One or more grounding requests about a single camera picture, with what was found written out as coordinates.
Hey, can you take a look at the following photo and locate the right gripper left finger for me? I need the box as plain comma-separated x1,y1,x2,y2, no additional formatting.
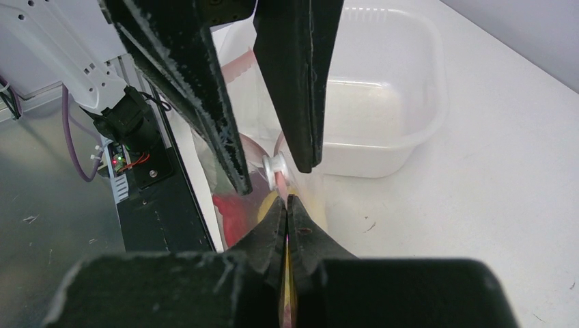
227,197,287,327

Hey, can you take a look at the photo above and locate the white plastic basket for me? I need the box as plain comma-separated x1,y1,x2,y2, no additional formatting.
212,5,449,179

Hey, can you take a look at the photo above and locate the clear pink zip bag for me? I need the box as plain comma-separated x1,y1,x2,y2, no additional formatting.
192,18,331,328

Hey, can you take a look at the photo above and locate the yellow lemon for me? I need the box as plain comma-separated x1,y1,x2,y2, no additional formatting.
257,190,300,225

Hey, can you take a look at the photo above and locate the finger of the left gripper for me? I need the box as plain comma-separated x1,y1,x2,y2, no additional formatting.
102,1,253,195
253,0,343,174

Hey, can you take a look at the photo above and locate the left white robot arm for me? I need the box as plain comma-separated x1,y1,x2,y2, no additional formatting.
1,1,343,195

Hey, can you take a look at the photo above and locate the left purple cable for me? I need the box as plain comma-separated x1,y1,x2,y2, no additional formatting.
61,83,109,183

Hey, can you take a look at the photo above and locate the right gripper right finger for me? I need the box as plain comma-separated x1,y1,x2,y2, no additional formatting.
287,194,356,327

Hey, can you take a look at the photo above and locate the red chili pepper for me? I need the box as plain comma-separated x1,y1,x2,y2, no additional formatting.
212,195,249,247

